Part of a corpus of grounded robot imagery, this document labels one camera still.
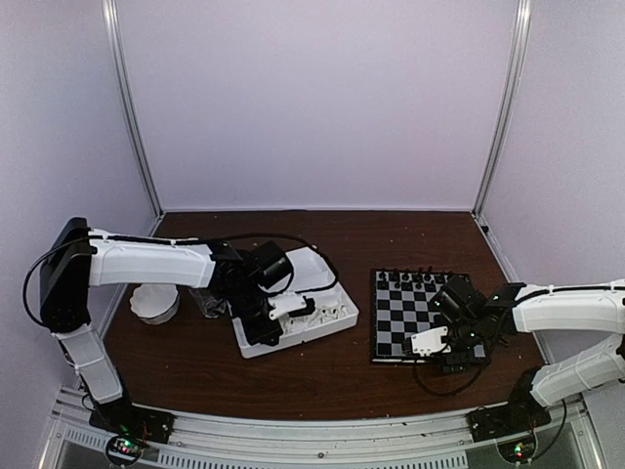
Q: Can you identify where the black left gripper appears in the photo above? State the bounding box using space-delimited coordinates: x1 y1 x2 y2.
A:
224 285 284 347

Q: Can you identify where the black white chess board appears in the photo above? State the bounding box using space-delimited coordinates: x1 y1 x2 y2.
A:
370 277 446 365

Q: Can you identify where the white plastic compartment tray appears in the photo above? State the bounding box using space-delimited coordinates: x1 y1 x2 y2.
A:
232 247 359 359

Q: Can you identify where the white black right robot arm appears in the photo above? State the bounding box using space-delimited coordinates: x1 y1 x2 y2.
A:
425 276 624 432

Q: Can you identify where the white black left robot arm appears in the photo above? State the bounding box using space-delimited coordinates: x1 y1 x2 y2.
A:
27 217 294 434

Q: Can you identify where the row of black chess pieces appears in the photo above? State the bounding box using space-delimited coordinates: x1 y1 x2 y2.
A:
370 267 466 293

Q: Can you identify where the white scalloped bowl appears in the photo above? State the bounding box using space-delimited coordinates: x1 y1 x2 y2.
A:
130 283 180 325

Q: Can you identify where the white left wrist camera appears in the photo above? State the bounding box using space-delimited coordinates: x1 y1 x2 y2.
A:
269 292 315 320

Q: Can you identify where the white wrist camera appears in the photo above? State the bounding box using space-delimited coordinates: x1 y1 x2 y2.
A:
402 326 451 359
269 292 315 320

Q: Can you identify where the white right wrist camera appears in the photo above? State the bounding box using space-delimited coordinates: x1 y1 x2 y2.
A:
402 326 451 359

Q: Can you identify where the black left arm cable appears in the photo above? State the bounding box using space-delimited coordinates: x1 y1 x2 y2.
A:
214 233 343 294

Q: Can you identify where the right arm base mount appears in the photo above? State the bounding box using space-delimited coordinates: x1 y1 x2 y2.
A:
466 404 552 465

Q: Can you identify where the front aluminium rail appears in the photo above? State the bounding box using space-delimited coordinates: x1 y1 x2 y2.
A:
34 391 608 468

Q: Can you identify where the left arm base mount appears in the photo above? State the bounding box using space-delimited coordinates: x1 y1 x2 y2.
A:
89 406 175 467

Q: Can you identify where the left aluminium frame post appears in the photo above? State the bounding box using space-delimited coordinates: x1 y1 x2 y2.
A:
102 0 164 219

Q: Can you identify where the aluminium frame post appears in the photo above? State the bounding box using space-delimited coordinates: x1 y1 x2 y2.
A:
472 0 533 220
102 0 164 219

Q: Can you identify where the right aluminium frame post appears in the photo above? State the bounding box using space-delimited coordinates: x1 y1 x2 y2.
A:
472 0 533 220

